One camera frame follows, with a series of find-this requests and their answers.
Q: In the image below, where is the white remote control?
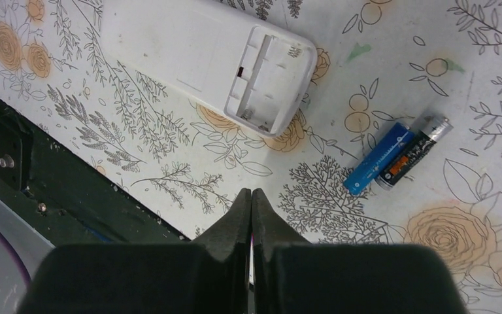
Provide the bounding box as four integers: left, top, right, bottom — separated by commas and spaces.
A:
101, 1, 318, 138

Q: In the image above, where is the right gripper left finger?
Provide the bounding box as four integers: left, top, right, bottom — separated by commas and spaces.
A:
18, 188, 252, 313

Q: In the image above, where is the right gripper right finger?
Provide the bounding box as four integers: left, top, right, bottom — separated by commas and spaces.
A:
251, 189, 467, 313

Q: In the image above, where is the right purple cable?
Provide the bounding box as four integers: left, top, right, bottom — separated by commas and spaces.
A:
0, 197, 33, 289

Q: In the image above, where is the floral table mat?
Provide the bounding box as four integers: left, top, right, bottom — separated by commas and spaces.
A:
0, 1, 502, 313

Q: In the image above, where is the blue AA battery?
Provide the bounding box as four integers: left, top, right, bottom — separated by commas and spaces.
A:
343, 122, 414, 196

